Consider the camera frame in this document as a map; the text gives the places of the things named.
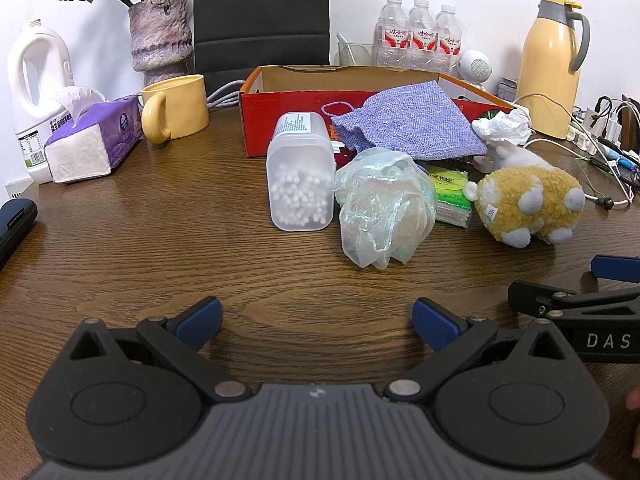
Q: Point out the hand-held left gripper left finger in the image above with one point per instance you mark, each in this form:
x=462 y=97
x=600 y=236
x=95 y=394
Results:
x=197 y=322

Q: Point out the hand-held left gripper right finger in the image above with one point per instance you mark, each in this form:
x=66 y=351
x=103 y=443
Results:
x=435 y=325

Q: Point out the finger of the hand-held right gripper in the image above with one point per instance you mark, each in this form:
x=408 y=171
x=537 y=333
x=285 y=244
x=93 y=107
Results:
x=532 y=296
x=617 y=267

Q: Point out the yellow plush toy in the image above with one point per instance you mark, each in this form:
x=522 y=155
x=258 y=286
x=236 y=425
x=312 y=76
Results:
x=520 y=195

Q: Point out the clear iridescent plastic bag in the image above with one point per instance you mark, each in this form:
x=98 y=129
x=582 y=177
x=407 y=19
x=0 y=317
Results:
x=385 y=210

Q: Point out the green tissue packet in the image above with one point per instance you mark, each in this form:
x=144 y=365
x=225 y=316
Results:
x=452 y=195

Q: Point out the white charger plug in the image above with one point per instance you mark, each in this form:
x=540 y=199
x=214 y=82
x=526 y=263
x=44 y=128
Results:
x=482 y=164

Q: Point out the white paper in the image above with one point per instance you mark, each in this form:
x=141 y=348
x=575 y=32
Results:
x=502 y=127

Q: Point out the clear cotton swab container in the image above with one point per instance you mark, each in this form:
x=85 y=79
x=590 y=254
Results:
x=300 y=180

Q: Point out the purple knit cloth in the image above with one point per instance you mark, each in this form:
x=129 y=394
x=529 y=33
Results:
x=415 y=115

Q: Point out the red cardboard box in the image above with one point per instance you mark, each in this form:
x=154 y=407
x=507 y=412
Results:
x=260 y=115

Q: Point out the clear glass container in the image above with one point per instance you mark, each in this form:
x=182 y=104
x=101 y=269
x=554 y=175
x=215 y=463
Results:
x=357 y=52

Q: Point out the person's right hand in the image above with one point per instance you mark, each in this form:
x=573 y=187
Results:
x=636 y=425

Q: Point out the blue pen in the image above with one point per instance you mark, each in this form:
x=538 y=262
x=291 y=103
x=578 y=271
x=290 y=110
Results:
x=620 y=157

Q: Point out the white power strip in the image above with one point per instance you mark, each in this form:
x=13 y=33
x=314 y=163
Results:
x=592 y=132

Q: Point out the yellow thermos jug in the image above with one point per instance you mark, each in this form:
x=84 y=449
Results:
x=547 y=75

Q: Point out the purple tissue pack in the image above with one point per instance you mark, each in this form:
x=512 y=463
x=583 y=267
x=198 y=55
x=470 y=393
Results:
x=85 y=150

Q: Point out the dark blue case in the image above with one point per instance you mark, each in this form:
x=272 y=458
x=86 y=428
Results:
x=15 y=225

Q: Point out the small grey box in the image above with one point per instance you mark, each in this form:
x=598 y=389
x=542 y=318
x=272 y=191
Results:
x=507 y=89

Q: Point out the yellow mug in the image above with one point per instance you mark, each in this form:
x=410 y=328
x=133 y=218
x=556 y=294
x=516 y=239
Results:
x=182 y=105

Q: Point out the white robot-shaped speaker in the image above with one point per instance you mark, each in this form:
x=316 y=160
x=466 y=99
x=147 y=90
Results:
x=475 y=67

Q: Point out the clear water bottle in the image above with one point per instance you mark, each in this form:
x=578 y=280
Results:
x=392 y=30
x=447 y=37
x=422 y=35

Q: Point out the purple ribbed vase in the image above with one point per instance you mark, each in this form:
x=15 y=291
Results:
x=160 y=40

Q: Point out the black paper bag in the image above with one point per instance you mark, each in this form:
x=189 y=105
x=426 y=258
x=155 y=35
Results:
x=260 y=15

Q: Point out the white detergent jug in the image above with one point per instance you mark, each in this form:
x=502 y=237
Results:
x=47 y=45

